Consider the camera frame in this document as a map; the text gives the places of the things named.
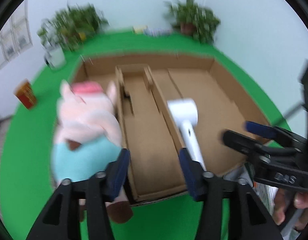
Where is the large cardboard box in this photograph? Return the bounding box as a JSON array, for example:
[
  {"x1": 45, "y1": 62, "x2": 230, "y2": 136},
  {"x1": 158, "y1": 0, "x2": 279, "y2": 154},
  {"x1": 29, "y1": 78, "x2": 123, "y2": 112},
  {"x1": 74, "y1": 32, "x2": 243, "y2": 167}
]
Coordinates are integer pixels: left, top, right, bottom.
[{"x1": 72, "y1": 53, "x2": 269, "y2": 204}]

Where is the white handheld hair dryer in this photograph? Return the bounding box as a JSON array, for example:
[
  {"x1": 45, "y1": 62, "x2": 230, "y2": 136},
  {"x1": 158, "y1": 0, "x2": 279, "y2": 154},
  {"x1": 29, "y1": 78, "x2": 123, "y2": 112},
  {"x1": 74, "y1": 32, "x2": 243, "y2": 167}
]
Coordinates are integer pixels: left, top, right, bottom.
[{"x1": 167, "y1": 98, "x2": 206, "y2": 171}]

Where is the right human hand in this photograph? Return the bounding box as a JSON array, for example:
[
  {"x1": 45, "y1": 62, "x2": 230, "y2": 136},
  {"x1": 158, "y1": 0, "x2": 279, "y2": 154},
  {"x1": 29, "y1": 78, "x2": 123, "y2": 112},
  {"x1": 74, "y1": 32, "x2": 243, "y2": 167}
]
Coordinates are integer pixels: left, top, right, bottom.
[{"x1": 273, "y1": 189, "x2": 308, "y2": 232}]

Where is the left potted green plant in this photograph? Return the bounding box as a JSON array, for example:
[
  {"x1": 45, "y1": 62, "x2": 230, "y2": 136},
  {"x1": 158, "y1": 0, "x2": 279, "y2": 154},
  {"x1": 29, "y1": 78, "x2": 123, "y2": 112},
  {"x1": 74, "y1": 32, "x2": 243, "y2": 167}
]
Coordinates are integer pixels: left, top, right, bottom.
[{"x1": 37, "y1": 4, "x2": 109, "y2": 51}]

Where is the white enamel mug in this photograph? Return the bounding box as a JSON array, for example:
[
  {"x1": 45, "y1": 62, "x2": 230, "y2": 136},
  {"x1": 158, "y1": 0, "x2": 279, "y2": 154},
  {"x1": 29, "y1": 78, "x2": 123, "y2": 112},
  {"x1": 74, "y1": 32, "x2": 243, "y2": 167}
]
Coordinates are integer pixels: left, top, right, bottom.
[{"x1": 44, "y1": 45, "x2": 66, "y2": 69}]

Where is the red paper bucket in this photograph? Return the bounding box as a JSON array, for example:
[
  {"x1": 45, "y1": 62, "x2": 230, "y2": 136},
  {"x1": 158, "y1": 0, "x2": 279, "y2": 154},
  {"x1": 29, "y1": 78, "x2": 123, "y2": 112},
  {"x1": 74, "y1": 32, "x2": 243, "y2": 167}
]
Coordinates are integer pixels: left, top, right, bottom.
[{"x1": 14, "y1": 79, "x2": 37, "y2": 109}]

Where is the cardboard divider insert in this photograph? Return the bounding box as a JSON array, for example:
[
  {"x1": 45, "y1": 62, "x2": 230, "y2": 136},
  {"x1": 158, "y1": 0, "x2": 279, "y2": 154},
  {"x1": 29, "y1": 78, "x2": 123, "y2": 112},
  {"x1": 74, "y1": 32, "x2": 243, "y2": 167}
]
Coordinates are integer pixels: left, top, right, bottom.
[{"x1": 115, "y1": 64, "x2": 186, "y2": 202}]

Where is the right potted green plant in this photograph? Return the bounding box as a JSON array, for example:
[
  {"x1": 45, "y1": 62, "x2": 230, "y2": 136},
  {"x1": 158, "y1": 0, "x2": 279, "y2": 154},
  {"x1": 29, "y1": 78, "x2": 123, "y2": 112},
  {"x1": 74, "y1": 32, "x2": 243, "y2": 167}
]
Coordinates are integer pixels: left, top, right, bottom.
[{"x1": 164, "y1": 0, "x2": 221, "y2": 44}]

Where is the small blue packet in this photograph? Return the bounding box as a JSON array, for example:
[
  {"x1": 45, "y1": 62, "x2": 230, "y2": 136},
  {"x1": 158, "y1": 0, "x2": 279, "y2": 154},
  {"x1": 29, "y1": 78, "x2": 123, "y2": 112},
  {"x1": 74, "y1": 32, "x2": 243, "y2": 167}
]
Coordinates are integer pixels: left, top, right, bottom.
[{"x1": 143, "y1": 28, "x2": 173, "y2": 37}]

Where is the potted green plant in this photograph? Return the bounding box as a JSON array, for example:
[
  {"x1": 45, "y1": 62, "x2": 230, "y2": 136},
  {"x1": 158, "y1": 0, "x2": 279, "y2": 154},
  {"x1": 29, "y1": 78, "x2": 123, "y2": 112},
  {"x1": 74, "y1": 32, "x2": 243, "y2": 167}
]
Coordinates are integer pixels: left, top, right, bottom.
[
  {"x1": 37, "y1": 4, "x2": 109, "y2": 51},
  {"x1": 164, "y1": 0, "x2": 221, "y2": 44}
]

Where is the green table mat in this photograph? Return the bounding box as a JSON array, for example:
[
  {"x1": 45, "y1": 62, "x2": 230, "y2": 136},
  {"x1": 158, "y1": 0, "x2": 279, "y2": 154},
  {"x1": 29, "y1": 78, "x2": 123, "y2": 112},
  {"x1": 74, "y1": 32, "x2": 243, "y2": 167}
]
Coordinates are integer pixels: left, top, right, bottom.
[{"x1": 0, "y1": 32, "x2": 282, "y2": 239}]

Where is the pink pig plush toy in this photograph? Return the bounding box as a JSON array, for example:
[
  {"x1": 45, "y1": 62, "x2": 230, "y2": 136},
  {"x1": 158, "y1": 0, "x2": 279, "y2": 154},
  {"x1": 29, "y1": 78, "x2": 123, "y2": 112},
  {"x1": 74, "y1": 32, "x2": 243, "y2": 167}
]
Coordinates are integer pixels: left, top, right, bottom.
[{"x1": 50, "y1": 80, "x2": 134, "y2": 224}]

